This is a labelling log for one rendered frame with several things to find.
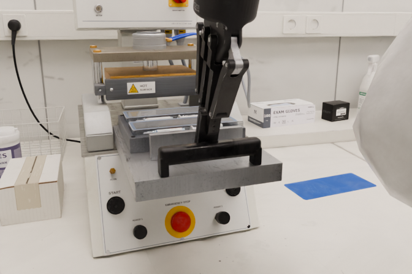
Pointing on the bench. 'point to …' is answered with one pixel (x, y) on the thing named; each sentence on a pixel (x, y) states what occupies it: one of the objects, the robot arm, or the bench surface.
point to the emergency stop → (180, 222)
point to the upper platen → (148, 70)
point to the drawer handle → (208, 152)
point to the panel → (160, 212)
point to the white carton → (281, 113)
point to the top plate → (146, 49)
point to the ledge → (303, 132)
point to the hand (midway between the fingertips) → (208, 128)
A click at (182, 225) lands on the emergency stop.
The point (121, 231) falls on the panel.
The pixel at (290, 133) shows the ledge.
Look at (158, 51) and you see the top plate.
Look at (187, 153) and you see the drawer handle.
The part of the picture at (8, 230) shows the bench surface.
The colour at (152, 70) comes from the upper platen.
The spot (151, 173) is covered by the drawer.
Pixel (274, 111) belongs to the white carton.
